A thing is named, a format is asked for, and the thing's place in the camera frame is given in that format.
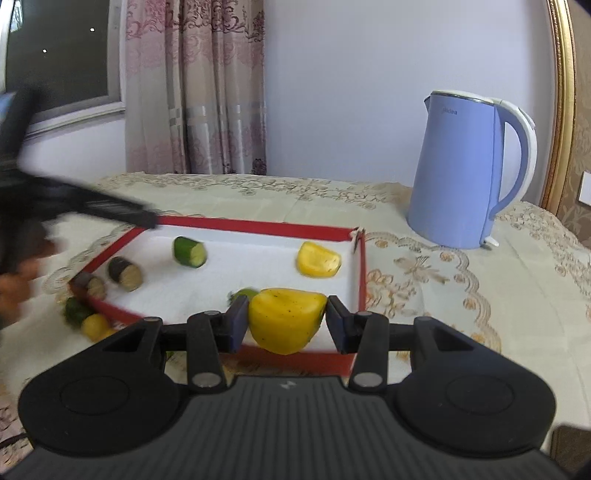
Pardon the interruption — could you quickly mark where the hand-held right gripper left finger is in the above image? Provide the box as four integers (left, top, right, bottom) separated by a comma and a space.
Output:
92, 296, 252, 393

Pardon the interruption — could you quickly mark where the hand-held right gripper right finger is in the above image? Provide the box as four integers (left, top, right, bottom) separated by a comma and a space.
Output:
327, 295, 485, 393

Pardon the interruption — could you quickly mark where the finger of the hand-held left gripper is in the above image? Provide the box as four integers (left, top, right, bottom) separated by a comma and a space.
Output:
28, 173, 160, 230

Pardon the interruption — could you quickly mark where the yellow fruit chunk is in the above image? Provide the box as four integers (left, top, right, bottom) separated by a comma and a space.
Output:
248, 288, 328, 355
296, 241, 342, 278

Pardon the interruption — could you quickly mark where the red shallow cardboard box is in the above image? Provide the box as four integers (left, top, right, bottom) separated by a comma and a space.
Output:
69, 215, 368, 370

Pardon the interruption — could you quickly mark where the light green cucumber cylinder piece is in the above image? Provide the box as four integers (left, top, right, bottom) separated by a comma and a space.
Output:
173, 236, 208, 268

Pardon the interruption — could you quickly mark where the dark green cucumber end piece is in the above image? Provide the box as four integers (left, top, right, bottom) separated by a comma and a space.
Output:
64, 298, 95, 329

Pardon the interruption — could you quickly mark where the person's left hand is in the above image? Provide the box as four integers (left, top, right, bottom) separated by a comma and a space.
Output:
0, 231, 61, 328

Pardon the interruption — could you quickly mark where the cream embroidered tablecloth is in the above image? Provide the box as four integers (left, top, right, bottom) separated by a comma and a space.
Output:
0, 173, 591, 462

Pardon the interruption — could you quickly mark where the pink patterned curtain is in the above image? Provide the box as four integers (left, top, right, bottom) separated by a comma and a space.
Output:
124, 0, 269, 176

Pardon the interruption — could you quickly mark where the light blue electric kettle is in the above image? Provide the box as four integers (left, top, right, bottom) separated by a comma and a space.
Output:
406, 90, 539, 250

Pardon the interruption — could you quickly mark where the window with grey frame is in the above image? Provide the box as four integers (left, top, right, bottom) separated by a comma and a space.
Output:
0, 0, 126, 134

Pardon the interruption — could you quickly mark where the gold ornate wall frame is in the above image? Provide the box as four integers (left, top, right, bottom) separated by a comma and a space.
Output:
540, 0, 591, 232

